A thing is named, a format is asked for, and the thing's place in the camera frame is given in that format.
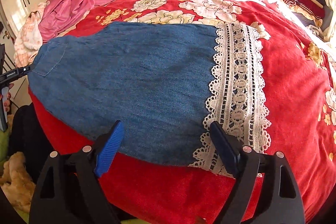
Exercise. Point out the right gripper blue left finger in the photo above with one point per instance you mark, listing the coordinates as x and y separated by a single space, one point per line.
106 147

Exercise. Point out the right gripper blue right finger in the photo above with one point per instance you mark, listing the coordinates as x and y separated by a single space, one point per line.
227 147

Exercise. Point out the blue denim pants lace trim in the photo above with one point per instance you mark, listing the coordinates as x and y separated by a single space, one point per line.
166 82

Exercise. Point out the left hand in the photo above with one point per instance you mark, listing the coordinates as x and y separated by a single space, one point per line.
6 102

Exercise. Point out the pink white checked cloth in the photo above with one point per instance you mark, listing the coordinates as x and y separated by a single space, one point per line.
29 39

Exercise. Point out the beige plush toy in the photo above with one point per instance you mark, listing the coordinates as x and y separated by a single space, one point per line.
16 183

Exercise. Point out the red floral blanket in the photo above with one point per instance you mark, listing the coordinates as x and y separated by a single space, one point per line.
300 97

